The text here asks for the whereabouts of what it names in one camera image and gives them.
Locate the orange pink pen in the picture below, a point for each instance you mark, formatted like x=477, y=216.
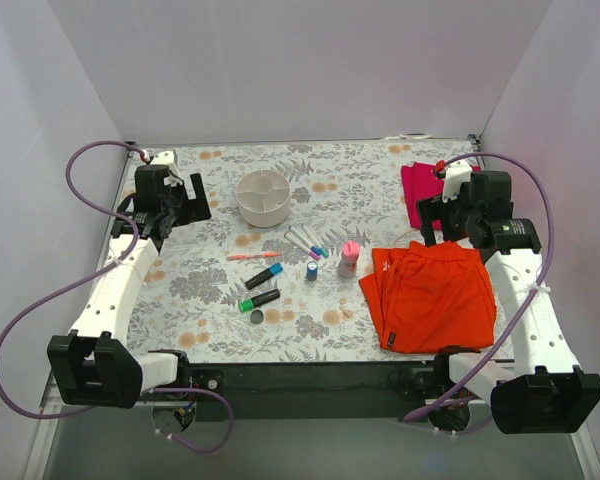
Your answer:
x=260, y=255

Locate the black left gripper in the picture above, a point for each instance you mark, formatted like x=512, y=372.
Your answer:
x=196, y=198

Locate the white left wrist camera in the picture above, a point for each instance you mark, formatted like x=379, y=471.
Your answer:
x=168, y=158

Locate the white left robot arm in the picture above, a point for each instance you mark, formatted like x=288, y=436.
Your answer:
x=91, y=364

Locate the white round desk organizer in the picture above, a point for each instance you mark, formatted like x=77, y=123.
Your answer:
x=264, y=198

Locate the orange folded shorts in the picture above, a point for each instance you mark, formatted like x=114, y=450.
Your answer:
x=422, y=299

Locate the blue capped small jar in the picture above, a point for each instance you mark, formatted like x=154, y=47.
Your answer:
x=311, y=271

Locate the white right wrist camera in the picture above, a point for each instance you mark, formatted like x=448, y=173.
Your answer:
x=453, y=175

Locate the black highlighter blue cap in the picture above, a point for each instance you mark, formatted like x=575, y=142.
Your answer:
x=263, y=276

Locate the pink capped glue bottle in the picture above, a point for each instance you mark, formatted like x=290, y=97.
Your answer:
x=347, y=266

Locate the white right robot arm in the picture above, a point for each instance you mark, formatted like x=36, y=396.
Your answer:
x=530, y=378

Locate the white marker teal cap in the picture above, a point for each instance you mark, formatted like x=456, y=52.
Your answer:
x=314, y=238

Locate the black highlighter green cap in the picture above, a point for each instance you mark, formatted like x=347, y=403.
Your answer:
x=259, y=300

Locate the white marker purple cap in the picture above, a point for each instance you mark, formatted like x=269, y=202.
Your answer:
x=307, y=250

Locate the aluminium frame rail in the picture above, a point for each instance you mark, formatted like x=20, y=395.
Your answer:
x=104, y=443

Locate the magenta folded cloth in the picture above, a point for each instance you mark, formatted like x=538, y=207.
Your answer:
x=420, y=183

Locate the grey round cap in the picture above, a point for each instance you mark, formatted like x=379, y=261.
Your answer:
x=256, y=316

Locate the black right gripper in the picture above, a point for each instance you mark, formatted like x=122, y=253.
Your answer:
x=428, y=220

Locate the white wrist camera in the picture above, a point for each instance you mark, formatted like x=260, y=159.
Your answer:
x=168, y=158
x=453, y=175

